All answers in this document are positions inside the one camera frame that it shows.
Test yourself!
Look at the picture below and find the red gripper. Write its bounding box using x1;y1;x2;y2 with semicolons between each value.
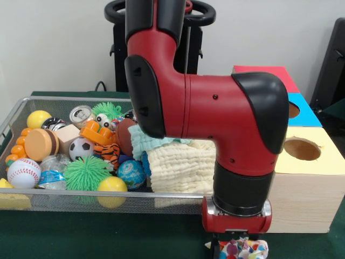
202;196;272;259

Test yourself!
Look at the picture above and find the colourful patterned cloth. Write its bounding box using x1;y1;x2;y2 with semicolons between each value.
204;236;269;259

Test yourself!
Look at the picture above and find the cream waffle cloth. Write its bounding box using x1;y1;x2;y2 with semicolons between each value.
147;140;216;194

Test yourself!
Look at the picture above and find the wooden box with three holes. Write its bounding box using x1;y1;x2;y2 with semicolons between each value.
232;65;345;234

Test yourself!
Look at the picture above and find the silver mesh bin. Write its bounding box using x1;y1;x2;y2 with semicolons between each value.
0;96;215;216

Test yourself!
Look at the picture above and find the blue globe ball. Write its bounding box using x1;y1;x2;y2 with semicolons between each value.
117;160;146;189

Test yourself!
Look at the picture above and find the dark green table cloth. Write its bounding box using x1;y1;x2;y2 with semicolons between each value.
0;91;345;259

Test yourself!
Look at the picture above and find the yellow ball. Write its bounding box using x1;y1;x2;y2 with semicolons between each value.
96;176;129;210

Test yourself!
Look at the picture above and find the light blue waffle cloth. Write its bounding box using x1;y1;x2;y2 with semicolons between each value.
128;125;194;160

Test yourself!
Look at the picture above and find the brown toy football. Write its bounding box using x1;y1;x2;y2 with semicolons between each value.
115;118;138;156

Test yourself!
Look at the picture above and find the green spiky rubber ball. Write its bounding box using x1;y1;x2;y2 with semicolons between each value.
63;155;113;192

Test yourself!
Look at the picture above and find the green cloth side table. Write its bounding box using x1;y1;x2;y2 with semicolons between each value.
320;97;345;130

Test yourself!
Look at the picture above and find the small soccer ball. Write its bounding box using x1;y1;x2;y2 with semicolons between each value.
69;137;95;161

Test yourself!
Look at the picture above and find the plain wooden cube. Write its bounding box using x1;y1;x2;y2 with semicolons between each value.
55;124;81;157

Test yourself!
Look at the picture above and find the black chair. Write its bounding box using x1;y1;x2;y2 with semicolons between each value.
309;17;345;108

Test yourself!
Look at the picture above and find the round wooden burger toy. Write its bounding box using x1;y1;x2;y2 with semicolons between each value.
24;128;60;162

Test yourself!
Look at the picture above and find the white baseball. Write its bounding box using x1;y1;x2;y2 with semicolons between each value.
6;158;43;189

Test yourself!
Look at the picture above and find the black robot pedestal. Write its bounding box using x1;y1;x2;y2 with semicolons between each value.
104;0;216;94

